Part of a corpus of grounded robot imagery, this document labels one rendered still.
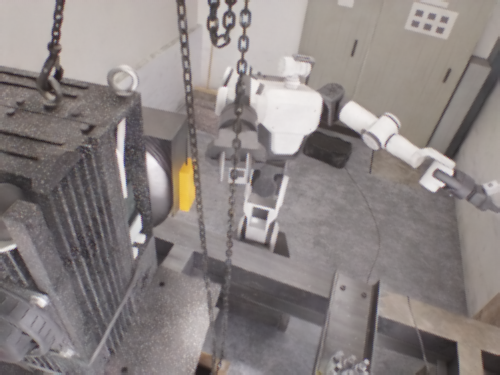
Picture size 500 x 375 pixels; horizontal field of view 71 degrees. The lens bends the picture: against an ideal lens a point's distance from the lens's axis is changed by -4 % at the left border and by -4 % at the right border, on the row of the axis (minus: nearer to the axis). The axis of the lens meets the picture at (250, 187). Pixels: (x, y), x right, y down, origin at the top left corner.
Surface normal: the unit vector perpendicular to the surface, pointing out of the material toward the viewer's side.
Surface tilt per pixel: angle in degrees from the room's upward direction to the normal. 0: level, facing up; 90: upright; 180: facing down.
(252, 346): 0
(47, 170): 39
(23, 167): 0
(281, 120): 77
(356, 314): 0
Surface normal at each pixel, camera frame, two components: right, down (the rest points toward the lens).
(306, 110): 0.33, 0.49
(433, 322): 0.11, -0.73
